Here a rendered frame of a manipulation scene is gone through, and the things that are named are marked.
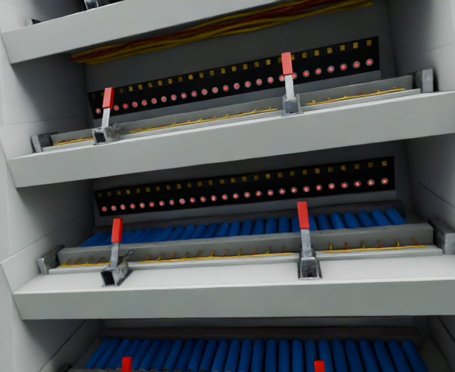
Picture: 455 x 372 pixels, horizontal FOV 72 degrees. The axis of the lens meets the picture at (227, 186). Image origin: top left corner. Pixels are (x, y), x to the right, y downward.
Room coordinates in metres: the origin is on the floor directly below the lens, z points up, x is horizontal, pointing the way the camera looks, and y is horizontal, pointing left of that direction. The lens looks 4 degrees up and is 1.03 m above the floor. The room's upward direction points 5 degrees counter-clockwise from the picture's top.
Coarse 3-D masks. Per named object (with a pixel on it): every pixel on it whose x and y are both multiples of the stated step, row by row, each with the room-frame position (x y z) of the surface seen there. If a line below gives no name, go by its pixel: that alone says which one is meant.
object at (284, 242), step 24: (192, 240) 0.48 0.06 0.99; (216, 240) 0.47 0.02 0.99; (240, 240) 0.45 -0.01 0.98; (264, 240) 0.44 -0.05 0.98; (288, 240) 0.44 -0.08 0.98; (312, 240) 0.43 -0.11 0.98; (336, 240) 0.42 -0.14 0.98; (360, 240) 0.42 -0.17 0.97; (384, 240) 0.41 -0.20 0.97; (408, 240) 0.41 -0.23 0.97; (432, 240) 0.40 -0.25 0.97; (96, 264) 0.49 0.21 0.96
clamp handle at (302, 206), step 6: (300, 204) 0.40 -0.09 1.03; (306, 204) 0.40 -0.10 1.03; (300, 210) 0.40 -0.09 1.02; (306, 210) 0.40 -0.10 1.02; (300, 216) 0.40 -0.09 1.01; (306, 216) 0.39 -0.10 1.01; (300, 222) 0.39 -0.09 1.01; (306, 222) 0.39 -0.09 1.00; (300, 228) 0.39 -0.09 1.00; (306, 228) 0.39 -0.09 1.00; (306, 234) 0.39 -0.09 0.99; (306, 240) 0.39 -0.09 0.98; (306, 246) 0.39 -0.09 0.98; (306, 252) 0.39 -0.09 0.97
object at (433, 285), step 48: (384, 192) 0.50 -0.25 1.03; (432, 192) 0.44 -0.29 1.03; (48, 240) 0.53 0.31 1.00; (48, 288) 0.46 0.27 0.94; (96, 288) 0.44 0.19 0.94; (144, 288) 0.42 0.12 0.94; (192, 288) 0.40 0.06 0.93; (240, 288) 0.39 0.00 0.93; (288, 288) 0.38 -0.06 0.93; (336, 288) 0.36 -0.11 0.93; (384, 288) 0.35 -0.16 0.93; (432, 288) 0.34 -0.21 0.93
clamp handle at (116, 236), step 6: (114, 222) 0.46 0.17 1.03; (120, 222) 0.46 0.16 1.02; (114, 228) 0.46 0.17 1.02; (120, 228) 0.46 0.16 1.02; (114, 234) 0.45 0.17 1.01; (120, 234) 0.46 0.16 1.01; (114, 240) 0.45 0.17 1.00; (120, 240) 0.46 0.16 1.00; (114, 246) 0.45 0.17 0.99; (114, 252) 0.45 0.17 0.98; (114, 258) 0.45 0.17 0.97; (114, 264) 0.44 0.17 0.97
